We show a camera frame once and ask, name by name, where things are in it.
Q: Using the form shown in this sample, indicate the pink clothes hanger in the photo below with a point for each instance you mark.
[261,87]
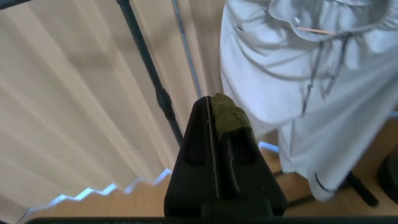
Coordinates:
[314,30]

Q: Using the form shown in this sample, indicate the white laundry basket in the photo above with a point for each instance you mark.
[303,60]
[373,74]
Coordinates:
[388,174]

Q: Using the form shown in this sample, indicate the green garment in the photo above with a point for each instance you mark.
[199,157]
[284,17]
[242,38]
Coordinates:
[228,115]

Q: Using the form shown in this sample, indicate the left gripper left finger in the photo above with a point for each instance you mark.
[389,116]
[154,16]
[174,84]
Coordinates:
[192,186]

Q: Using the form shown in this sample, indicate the pale grey shorts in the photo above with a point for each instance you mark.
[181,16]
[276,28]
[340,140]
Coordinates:
[280,77]

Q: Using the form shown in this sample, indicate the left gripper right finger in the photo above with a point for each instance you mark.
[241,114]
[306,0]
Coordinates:
[258,186]

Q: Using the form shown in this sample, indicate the black clothes rack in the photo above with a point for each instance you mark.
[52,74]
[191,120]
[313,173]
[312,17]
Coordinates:
[149,65]

